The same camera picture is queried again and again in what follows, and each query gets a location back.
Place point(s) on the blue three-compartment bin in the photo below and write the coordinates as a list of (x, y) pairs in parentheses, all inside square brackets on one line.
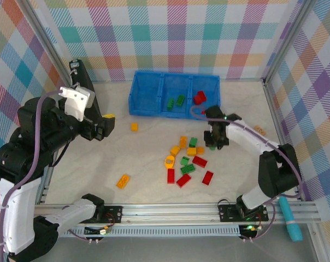
[(146, 92)]

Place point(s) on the yellow cylinder block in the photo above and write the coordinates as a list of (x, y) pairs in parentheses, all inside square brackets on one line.
[(169, 162)]

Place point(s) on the teal cylinder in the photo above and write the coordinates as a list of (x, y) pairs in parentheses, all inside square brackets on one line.
[(290, 218)]

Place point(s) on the left black mount plate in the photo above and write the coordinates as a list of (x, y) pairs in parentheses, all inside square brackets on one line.
[(113, 214)]

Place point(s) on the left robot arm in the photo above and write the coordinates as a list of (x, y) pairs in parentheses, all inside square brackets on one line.
[(17, 218)]

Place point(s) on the right black mount plate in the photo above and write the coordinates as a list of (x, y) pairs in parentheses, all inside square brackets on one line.
[(227, 214)]

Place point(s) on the right aluminium frame post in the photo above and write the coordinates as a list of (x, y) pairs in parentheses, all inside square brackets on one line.
[(287, 41)]

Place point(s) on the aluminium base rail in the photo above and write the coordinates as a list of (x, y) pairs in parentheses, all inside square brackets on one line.
[(167, 214)]

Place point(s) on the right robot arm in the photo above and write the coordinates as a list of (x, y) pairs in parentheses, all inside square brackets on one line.
[(279, 172)]

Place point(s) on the long yellow lego brick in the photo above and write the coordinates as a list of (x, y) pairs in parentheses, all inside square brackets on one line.
[(183, 142)]

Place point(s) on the left aluminium frame post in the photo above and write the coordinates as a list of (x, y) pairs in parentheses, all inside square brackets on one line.
[(47, 41)]

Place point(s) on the right aluminium side rail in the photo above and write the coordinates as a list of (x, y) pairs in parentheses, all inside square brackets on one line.
[(275, 109)]

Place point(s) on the aluminium frame post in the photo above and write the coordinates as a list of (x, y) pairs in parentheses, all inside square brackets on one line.
[(287, 41), (47, 41)]

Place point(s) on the black mount plate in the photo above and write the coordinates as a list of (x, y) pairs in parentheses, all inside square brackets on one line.
[(227, 214), (113, 214)]

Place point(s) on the black case with latches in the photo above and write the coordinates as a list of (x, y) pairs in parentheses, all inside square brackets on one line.
[(81, 76)]

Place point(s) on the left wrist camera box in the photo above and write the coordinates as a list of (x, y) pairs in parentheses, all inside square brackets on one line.
[(76, 102)]

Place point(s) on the small yellow lego brick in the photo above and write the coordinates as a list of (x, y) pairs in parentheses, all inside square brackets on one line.
[(200, 150), (134, 127)]

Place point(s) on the orange lego brick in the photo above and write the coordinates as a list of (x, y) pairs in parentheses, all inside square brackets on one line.
[(123, 181)]

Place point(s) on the tan lego brick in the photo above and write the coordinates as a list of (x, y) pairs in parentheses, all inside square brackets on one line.
[(260, 130)]

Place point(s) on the red lego brick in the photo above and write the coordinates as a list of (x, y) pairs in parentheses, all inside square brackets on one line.
[(207, 178), (199, 97), (171, 176), (199, 161), (183, 180)]

